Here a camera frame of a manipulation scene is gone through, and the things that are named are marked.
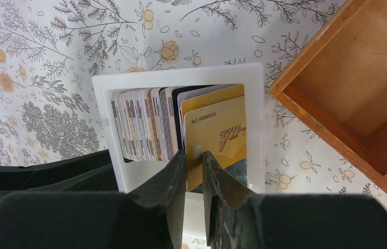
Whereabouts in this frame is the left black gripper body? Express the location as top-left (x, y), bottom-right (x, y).
top-left (0, 150), bottom-right (118, 198)

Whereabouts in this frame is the white plastic card tray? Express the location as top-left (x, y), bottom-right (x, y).
top-left (92, 63), bottom-right (265, 248)

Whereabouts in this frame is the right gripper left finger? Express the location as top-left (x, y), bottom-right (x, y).
top-left (0, 150), bottom-right (186, 248)

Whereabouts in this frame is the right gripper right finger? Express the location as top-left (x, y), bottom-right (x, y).
top-left (202, 151), bottom-right (387, 248)

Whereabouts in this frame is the orange wooden compartment box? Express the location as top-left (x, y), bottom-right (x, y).
top-left (270, 1), bottom-right (387, 193)

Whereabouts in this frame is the floral table mat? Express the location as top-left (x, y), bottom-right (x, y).
top-left (0, 1), bottom-right (342, 167)

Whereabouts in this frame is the stack of cards in tray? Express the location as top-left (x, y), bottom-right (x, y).
top-left (110, 84), bottom-right (246, 163)

